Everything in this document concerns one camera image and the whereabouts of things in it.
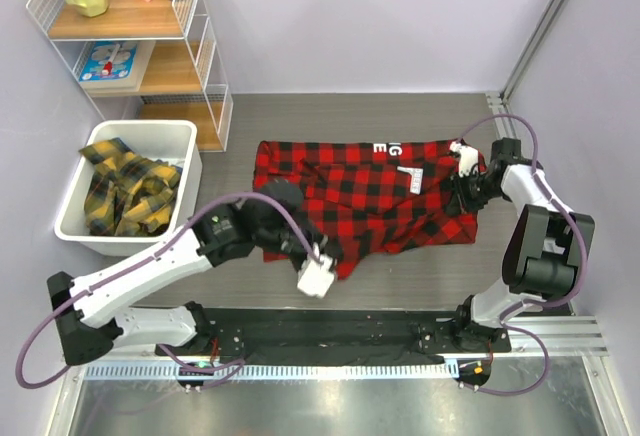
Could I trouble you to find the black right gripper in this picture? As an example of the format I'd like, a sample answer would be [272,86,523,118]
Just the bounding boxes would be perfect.
[446,168,506,215]

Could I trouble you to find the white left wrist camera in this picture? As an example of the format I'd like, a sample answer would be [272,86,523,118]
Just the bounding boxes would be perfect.
[297,254,336,298]

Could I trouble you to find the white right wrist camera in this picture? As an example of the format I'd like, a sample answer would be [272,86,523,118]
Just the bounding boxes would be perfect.
[449,141,479,177]

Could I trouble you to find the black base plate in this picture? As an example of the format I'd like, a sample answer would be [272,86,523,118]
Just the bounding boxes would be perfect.
[172,308,511,367]

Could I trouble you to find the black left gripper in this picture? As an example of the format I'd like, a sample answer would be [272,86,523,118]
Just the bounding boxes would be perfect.
[256,218,341,268]

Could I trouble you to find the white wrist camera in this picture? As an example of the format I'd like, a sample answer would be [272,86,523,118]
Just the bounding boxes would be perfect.
[449,141,479,177]
[297,254,336,298]

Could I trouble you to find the red black plaid shirt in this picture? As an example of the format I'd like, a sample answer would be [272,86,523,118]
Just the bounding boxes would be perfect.
[253,140,478,279]

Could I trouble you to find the blue white picture book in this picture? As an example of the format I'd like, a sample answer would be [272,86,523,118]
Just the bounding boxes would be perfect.
[78,41,141,90]

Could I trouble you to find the white plastic bin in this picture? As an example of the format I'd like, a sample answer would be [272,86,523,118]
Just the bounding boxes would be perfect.
[54,120,202,257]

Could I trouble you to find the yellow plaid shirt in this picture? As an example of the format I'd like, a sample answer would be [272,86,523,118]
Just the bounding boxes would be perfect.
[79,138,182,237]

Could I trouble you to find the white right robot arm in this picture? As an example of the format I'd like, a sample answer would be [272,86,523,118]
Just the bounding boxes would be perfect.
[447,138,595,352]

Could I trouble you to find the slotted aluminium rail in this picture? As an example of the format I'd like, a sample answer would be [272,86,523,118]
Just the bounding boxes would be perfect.
[84,360,459,383]

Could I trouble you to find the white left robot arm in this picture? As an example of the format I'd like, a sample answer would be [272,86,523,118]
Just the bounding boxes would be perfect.
[47,180,343,366]

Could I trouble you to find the white wire shelf rack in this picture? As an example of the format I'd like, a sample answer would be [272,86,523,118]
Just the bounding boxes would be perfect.
[26,0,233,152]

